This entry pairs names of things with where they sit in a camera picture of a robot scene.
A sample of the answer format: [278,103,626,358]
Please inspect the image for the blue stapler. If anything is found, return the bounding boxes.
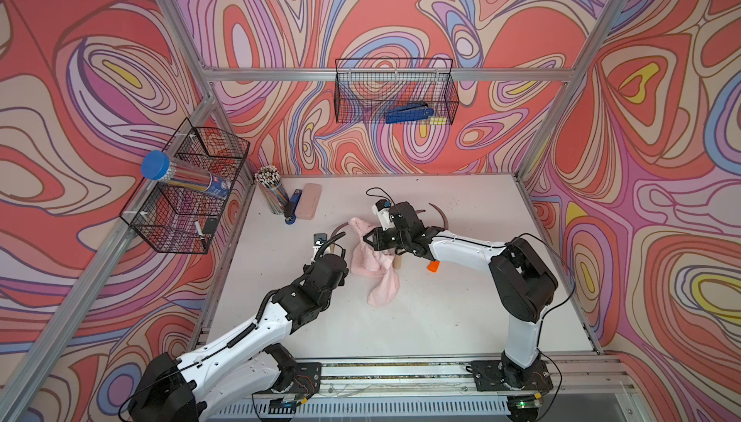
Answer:
[284,190,302,225]

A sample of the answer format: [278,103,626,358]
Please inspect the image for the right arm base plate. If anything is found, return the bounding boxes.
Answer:
[465,358,554,394]

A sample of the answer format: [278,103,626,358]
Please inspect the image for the orange handled sickle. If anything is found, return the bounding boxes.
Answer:
[426,202,451,273]

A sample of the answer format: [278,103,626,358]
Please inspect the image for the aluminium rail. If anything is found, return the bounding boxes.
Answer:
[207,356,649,421]

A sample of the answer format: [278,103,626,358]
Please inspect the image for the black wire basket back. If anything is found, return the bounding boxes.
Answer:
[334,56,459,125]

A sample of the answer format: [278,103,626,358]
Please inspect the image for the blue tool in basket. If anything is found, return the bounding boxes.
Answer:
[384,103,434,124]

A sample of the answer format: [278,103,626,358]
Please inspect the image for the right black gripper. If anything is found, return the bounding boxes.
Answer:
[363,226,410,252]

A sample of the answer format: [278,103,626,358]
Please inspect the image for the clear tube blue cap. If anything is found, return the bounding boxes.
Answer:
[140,151,232,199]

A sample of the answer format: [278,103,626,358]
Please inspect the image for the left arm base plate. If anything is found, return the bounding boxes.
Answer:
[237,360,322,397]

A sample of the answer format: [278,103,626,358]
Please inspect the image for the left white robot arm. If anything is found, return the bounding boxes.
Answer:
[120,253,349,421]

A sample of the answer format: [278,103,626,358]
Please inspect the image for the black wire basket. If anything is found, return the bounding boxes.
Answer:
[120,119,250,254]
[334,56,459,125]

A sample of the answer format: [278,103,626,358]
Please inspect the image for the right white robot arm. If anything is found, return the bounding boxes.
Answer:
[363,198,559,370]

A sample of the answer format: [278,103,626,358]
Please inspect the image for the pink case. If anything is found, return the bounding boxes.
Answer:
[295,183,322,221]

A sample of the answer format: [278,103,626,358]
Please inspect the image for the cup of pencils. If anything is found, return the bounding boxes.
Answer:
[255,165,289,215]

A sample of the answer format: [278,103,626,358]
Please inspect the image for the pink rag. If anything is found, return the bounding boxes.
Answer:
[349,218,401,308]

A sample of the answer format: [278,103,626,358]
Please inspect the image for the black wire basket left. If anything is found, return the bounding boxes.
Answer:
[120,119,250,254]

